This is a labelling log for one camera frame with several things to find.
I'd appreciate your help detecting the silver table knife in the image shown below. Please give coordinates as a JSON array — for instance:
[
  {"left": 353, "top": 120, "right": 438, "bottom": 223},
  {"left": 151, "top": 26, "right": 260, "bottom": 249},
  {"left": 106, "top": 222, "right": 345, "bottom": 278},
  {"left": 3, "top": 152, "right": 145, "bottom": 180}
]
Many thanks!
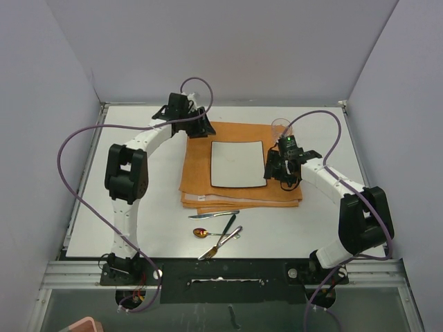
[{"left": 188, "top": 210, "right": 239, "bottom": 220}]

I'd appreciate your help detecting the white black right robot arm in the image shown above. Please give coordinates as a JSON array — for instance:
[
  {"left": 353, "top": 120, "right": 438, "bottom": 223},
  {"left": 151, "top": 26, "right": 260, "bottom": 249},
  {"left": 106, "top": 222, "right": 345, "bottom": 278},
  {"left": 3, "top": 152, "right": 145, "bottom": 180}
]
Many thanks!
[{"left": 264, "top": 136, "right": 395, "bottom": 283}]

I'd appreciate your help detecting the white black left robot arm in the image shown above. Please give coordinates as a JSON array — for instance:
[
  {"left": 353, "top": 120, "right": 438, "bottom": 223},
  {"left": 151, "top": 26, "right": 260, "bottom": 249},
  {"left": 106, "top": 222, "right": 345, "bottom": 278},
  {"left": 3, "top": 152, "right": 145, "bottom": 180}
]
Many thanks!
[{"left": 105, "top": 93, "right": 216, "bottom": 259}]

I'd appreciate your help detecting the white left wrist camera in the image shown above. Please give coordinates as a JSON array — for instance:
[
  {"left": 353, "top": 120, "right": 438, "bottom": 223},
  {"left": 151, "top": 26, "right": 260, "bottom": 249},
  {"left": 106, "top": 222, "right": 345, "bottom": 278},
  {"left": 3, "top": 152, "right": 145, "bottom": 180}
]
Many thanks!
[{"left": 187, "top": 92, "right": 199, "bottom": 109}]

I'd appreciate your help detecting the iridescent ornate teaspoon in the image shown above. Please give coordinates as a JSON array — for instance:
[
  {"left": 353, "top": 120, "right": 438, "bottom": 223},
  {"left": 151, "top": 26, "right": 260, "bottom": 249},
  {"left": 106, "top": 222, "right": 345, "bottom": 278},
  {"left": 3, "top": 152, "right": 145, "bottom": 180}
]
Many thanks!
[{"left": 222, "top": 233, "right": 241, "bottom": 239}]

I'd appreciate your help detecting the pink plastic bin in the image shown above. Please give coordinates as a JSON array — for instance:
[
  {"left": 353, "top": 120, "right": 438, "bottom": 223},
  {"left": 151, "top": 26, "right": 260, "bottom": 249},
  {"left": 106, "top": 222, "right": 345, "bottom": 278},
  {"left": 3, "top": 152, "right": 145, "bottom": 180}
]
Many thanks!
[{"left": 60, "top": 317, "right": 104, "bottom": 332}]

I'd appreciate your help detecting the gold spoon dark handle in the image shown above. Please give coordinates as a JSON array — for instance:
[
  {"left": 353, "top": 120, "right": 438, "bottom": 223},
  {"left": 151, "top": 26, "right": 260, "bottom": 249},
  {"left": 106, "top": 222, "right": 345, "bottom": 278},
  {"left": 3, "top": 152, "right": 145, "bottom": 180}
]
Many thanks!
[{"left": 192, "top": 214, "right": 236, "bottom": 239}]

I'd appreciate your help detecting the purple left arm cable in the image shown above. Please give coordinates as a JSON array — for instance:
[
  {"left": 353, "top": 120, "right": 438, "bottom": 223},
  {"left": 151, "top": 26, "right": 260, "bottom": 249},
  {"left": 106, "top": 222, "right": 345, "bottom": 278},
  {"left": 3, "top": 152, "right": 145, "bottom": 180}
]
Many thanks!
[{"left": 57, "top": 76, "right": 215, "bottom": 315}]

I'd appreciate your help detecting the white square plate black rim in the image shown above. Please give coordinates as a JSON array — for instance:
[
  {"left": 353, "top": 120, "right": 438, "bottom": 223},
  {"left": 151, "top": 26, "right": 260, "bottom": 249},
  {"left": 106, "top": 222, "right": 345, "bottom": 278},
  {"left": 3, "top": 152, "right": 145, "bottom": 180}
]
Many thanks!
[{"left": 210, "top": 141, "right": 266, "bottom": 189}]

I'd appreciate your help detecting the orange cloth napkin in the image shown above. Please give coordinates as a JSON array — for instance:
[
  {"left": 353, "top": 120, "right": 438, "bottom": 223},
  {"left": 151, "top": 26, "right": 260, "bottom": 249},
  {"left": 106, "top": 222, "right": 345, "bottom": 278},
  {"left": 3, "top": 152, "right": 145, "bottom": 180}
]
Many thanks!
[{"left": 179, "top": 122, "right": 302, "bottom": 214}]

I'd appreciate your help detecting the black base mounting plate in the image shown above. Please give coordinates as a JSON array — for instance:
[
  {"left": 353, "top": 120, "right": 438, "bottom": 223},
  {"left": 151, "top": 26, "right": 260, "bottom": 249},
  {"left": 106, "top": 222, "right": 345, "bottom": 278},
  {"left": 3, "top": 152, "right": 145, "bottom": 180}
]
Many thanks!
[{"left": 100, "top": 259, "right": 349, "bottom": 306}]

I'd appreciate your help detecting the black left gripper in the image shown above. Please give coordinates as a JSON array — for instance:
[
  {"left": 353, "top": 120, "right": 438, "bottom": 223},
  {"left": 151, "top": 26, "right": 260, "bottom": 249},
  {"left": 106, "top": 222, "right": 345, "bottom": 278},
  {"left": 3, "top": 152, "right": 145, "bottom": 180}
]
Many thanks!
[{"left": 179, "top": 107, "right": 214, "bottom": 138}]

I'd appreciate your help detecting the clear drinking glass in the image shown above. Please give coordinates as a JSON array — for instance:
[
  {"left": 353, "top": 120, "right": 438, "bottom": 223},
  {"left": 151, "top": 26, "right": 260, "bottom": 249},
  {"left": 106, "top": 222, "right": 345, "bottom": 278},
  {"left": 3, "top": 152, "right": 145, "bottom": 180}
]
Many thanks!
[{"left": 271, "top": 118, "right": 293, "bottom": 142}]

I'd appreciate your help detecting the gold fork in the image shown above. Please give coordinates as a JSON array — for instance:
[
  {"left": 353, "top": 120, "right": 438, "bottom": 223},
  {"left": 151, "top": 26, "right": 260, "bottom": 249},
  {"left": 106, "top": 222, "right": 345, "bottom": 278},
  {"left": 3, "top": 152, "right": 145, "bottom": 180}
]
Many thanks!
[{"left": 198, "top": 225, "right": 243, "bottom": 261}]

